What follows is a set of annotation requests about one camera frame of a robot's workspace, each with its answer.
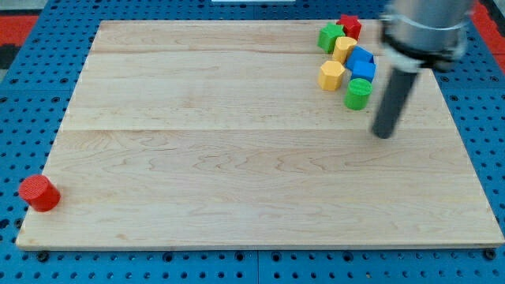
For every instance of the light wooden board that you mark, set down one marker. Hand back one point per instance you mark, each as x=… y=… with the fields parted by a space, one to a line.
x=214 y=135

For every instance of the green cylinder block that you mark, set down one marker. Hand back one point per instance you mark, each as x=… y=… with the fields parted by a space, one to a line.
x=357 y=94

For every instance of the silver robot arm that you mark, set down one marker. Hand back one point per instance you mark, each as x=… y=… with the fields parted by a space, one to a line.
x=418 y=34

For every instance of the yellow hexagon block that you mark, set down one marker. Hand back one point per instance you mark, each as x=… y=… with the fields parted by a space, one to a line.
x=330 y=75

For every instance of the red cylinder block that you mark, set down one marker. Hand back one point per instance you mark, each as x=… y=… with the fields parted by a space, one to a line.
x=38 y=191

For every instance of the yellow rounded block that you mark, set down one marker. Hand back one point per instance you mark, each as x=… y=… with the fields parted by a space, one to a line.
x=344 y=46

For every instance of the blue cube block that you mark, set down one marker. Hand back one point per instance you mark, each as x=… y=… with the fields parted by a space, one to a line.
x=363 y=70

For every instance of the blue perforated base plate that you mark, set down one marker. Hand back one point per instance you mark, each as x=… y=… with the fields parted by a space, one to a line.
x=34 y=96

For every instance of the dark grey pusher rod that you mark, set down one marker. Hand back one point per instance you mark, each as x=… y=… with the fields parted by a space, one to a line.
x=392 y=103

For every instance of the green star block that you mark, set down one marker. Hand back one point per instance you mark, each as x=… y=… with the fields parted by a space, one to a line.
x=328 y=35

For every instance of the red star block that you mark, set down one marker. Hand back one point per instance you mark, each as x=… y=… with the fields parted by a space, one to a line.
x=351 y=25

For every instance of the blue angled block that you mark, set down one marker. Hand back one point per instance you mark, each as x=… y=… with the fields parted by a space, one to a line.
x=358 y=54

